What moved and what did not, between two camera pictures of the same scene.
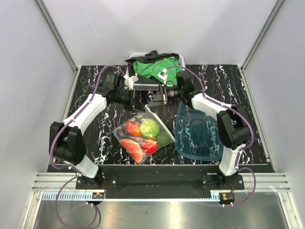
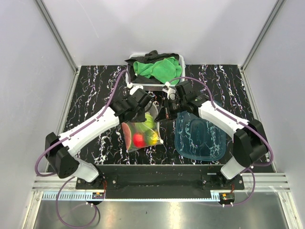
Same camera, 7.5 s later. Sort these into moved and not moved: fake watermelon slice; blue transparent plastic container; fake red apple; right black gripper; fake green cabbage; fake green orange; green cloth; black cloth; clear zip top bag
Moved: fake red apple; clear zip top bag; fake green cabbage; fake green orange; fake watermelon slice; right black gripper
Not moved: blue transparent plastic container; green cloth; black cloth
